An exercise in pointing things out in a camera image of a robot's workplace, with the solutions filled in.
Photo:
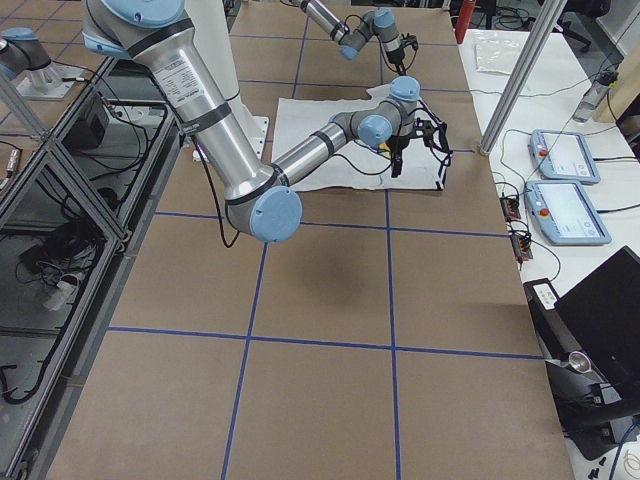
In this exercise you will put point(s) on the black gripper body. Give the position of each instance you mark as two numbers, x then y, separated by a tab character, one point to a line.
393	52
399	144

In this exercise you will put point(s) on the grey t-shirt with cartoon print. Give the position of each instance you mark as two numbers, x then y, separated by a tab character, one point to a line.
345	143

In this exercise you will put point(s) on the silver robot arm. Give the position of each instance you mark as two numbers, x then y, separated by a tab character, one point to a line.
259	198
354	32

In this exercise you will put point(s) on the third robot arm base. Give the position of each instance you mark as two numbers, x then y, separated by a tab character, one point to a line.
22	54

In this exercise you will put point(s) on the red cylinder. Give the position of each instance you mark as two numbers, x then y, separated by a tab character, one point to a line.
465	14

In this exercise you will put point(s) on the clear plastic bag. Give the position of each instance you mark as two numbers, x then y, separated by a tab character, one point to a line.
497	56

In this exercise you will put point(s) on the orange circuit board far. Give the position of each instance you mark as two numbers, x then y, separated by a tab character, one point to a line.
510	208

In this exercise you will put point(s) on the orange circuit board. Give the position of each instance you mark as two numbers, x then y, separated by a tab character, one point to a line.
510	208
521	245

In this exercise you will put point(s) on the blue teach pendant far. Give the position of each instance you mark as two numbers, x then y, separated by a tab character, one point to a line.
560	155

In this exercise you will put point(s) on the blue teach pendant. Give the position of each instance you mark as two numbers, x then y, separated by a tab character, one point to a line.
564	213
560	155

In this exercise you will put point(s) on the orange circuit board near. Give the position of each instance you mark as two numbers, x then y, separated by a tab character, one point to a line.
521	245

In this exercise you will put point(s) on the blue teach pendant near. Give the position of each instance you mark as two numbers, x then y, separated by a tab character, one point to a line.
564	213

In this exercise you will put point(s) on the black monitor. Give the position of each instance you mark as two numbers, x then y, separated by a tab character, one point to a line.
602	314

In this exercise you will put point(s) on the aluminium frame post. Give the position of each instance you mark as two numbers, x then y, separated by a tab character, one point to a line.
537	38

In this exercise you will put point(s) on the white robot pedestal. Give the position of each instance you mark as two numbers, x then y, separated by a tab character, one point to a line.
213	43

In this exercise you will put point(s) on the aluminium frame rail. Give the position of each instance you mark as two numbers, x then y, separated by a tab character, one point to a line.
80	179

